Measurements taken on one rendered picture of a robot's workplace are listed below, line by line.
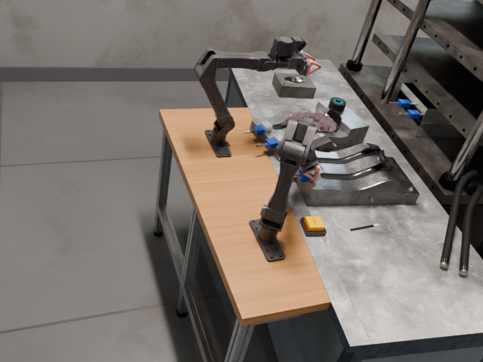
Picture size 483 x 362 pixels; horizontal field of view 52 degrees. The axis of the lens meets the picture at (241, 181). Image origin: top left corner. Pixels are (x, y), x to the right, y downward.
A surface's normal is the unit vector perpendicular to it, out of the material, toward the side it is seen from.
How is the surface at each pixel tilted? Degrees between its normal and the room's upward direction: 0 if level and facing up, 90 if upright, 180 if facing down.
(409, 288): 0
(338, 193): 90
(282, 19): 90
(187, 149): 0
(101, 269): 0
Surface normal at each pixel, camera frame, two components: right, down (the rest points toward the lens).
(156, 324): 0.18, -0.77
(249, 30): 0.33, 0.63
